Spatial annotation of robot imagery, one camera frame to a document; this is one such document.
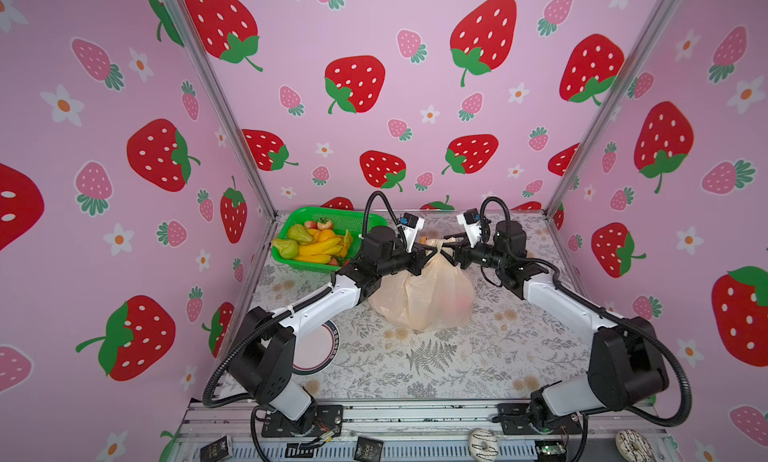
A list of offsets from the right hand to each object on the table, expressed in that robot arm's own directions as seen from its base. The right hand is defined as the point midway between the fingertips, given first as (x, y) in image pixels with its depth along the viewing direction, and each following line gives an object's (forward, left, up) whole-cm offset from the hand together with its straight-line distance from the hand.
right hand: (440, 242), depth 81 cm
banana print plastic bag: (-10, -1, -10) cm, 15 cm away
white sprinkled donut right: (-38, -48, -24) cm, 66 cm away
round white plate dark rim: (-25, +34, -24) cm, 48 cm away
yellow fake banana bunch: (+5, +39, -16) cm, 43 cm away
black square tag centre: (-47, +14, -22) cm, 54 cm away
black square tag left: (-51, +49, -22) cm, 74 cm away
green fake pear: (+11, +49, -14) cm, 52 cm away
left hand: (-4, +1, +2) cm, 4 cm away
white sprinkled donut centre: (-42, -13, -24) cm, 50 cm away
